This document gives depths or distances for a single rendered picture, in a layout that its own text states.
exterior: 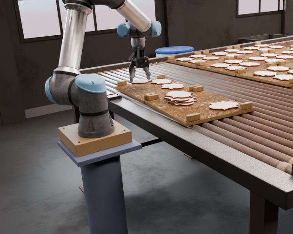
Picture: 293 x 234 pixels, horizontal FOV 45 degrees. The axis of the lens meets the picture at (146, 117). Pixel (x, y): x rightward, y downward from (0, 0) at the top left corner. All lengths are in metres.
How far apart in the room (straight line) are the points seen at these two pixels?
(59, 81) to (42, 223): 1.42
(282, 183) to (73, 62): 0.91
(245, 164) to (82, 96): 0.65
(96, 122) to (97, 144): 0.09
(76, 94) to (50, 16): 3.68
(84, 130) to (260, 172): 0.68
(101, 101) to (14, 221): 1.58
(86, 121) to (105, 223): 0.45
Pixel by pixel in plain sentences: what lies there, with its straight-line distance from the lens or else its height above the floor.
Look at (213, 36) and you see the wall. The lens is 6.38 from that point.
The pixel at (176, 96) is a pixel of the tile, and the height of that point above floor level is 0.97.
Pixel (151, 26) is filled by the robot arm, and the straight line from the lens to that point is 1.77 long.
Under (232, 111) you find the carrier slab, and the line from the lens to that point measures 1.56.
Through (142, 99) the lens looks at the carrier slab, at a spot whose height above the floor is 0.94.
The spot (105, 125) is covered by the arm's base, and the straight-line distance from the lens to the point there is 1.40.
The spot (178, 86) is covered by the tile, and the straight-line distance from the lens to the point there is 2.00.
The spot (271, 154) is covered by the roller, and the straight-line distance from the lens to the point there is 1.22.
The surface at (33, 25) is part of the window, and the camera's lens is 4.98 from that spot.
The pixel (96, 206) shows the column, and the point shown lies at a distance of 1.53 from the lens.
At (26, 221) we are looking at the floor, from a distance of 2.73.
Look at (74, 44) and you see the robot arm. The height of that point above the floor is 1.27.
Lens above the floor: 1.41
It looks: 18 degrees down
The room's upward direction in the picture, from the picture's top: 4 degrees counter-clockwise
